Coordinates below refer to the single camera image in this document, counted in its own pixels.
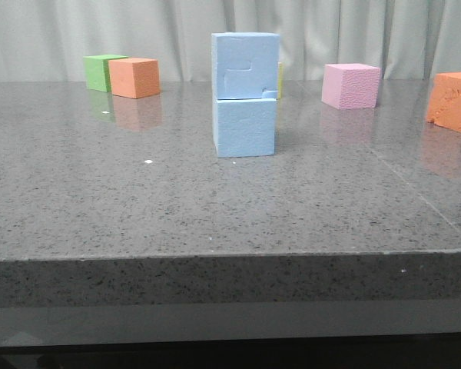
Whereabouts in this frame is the light blue foam cube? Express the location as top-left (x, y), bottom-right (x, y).
top-left (213, 98), bottom-right (277, 158)
top-left (211, 32), bottom-right (280, 100)

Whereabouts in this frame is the yellow foam cube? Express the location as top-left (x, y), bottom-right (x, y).
top-left (277, 61), bottom-right (284, 99)

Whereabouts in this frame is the pink foam cube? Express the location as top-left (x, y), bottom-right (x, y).
top-left (321, 63), bottom-right (381, 109)

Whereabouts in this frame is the green foam cube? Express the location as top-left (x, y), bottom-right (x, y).
top-left (83, 55), bottom-right (127, 92)

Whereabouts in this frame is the damaged orange foam cube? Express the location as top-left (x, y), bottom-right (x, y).
top-left (426, 71), bottom-right (461, 133)

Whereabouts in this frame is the grey-white curtain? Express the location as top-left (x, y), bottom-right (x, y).
top-left (0, 1), bottom-right (461, 81)

